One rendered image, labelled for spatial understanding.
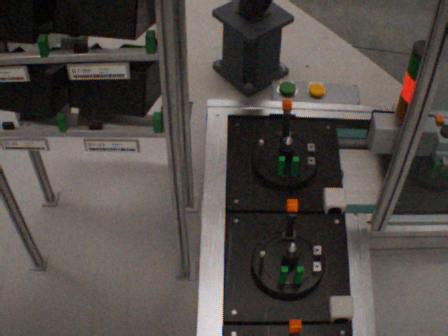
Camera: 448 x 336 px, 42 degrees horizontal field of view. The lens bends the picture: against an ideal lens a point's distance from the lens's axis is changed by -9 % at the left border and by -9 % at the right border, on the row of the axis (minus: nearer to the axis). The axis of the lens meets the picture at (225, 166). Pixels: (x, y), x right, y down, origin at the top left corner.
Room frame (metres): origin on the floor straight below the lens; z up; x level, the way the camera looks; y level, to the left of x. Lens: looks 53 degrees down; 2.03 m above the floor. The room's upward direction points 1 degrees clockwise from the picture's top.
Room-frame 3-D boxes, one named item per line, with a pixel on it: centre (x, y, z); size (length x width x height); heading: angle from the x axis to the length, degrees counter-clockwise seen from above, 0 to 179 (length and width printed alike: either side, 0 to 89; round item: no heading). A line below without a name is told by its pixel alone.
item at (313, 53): (1.17, -0.03, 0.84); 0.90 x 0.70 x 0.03; 40
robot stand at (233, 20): (1.20, -0.06, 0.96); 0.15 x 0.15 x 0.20; 40
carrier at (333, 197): (0.82, -0.12, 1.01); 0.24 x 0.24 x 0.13; 89
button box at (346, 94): (1.03, -0.21, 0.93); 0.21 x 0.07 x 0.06; 89
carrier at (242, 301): (0.57, -0.12, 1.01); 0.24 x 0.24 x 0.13; 89
